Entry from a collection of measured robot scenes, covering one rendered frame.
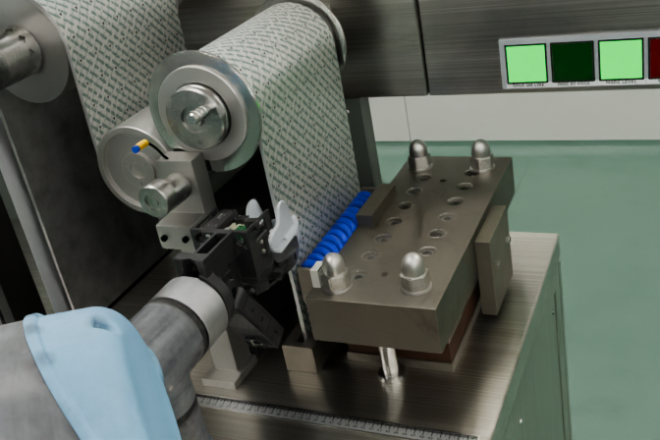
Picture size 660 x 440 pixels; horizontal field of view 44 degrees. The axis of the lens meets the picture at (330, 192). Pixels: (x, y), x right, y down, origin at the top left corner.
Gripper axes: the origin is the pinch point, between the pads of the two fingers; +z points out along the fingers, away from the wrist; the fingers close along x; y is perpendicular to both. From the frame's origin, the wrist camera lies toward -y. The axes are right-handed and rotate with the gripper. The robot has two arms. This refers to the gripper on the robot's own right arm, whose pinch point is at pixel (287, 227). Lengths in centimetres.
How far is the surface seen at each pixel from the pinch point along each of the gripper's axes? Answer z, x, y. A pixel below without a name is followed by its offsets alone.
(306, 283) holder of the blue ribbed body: -1.6, -1.9, -7.0
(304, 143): 8.1, -0.2, 7.5
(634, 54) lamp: 29.6, -37.6, 10.3
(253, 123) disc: -2.8, -0.4, 14.8
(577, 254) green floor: 177, -5, -109
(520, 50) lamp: 29.6, -23.3, 11.6
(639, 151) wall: 261, -19, -107
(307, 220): 4.8, -0.2, -1.7
